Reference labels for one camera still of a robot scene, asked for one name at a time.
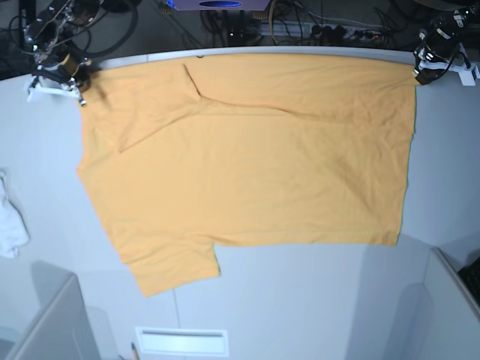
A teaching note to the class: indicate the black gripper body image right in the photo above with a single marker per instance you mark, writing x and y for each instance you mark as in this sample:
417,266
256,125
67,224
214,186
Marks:
438,50

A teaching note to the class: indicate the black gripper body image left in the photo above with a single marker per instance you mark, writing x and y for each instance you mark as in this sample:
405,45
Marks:
64,65

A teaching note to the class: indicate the orange T-shirt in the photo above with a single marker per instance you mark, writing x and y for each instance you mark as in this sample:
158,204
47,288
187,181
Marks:
244,150

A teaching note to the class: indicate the blue grey device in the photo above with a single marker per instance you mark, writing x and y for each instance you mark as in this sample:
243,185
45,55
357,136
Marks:
235,5

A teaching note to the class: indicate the white cloth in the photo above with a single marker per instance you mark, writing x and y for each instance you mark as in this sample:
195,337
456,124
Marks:
14,233

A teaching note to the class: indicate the black keyboard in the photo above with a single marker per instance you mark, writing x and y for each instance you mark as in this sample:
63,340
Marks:
470,275

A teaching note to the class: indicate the grey box right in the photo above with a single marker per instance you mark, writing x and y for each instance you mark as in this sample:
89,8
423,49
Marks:
436,318

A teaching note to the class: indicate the grey box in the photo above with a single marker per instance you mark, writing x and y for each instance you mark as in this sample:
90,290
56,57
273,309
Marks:
59,330
436,318

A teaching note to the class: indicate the grey box left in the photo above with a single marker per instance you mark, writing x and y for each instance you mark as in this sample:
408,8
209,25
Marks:
59,330

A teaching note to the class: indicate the white paper label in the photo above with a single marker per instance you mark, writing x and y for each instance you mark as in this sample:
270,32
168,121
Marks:
183,342

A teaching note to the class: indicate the pencil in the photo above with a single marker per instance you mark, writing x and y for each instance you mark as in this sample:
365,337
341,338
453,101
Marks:
135,353

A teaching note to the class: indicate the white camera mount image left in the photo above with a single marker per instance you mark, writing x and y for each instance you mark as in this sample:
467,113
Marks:
39,86

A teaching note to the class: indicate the white camera mount image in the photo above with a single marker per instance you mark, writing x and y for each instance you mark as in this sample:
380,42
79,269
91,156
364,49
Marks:
469,72
39,86

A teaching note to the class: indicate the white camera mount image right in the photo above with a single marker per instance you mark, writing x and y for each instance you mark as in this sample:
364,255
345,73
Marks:
469,72

